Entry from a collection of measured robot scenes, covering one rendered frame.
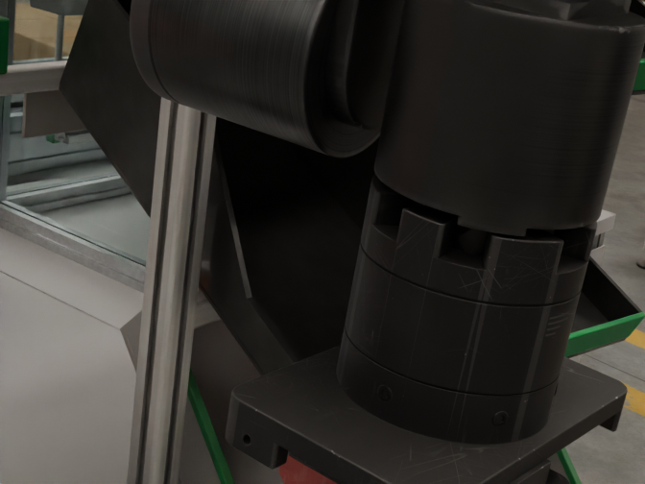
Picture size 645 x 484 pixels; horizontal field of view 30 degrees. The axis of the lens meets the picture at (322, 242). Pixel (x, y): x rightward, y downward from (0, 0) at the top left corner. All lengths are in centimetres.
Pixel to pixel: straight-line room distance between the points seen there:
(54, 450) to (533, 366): 95
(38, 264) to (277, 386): 137
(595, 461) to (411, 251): 300
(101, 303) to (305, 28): 127
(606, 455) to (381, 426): 303
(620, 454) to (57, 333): 214
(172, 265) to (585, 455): 276
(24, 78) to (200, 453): 24
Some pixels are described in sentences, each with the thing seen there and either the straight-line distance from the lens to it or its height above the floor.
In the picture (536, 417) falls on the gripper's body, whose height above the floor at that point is 133.
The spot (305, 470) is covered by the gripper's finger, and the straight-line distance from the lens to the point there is 33.
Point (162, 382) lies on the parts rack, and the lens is 60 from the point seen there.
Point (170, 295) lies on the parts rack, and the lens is 58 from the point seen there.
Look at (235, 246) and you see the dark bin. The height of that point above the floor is 127.
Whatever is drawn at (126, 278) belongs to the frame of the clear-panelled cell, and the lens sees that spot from 161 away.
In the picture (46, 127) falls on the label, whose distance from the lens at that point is 75.
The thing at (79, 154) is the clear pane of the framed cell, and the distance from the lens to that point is 166.
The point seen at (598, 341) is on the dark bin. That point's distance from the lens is 74.
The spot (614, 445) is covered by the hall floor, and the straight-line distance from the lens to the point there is 339.
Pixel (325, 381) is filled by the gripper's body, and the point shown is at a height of 133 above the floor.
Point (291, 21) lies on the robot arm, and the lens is 29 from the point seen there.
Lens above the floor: 146
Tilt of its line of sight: 19 degrees down
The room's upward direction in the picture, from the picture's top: 8 degrees clockwise
